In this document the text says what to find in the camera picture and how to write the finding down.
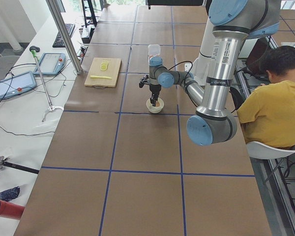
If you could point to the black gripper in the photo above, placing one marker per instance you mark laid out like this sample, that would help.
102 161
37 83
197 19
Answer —
154 88

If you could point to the clear plastic egg box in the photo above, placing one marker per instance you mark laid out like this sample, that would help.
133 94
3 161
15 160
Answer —
154 50

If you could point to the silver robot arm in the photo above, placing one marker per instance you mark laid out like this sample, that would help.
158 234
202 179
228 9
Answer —
207 82

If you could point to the white bowl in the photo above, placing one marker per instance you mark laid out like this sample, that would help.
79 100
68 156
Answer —
154 109

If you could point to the wooden cutting board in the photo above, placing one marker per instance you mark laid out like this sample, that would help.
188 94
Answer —
113 71

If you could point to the lemon slices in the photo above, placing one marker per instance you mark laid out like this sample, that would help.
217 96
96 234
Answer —
104 65

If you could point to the yellow plastic knife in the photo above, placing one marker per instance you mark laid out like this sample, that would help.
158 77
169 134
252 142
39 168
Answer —
100 77

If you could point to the white chair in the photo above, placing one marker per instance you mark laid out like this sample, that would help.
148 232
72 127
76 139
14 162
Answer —
259 150

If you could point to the person in yellow shirt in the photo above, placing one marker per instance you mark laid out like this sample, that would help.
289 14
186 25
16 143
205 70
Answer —
268 114

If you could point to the grabber reach stick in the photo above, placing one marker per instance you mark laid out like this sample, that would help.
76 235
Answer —
52 107

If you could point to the near teach pendant tablet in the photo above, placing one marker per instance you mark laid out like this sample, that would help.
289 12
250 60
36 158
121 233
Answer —
17 85

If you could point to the black tripod stand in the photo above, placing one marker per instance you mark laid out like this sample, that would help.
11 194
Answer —
5 163

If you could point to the blue patterned cloth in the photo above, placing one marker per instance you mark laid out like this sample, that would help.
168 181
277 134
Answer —
10 194

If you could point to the red cylinder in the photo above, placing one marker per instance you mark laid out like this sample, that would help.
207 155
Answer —
10 210

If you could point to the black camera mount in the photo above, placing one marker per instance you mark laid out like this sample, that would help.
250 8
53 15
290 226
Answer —
144 81

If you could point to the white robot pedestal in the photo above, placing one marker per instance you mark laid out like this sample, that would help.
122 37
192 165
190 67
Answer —
200 66

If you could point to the aluminium frame post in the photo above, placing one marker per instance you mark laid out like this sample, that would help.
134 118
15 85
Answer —
57 16

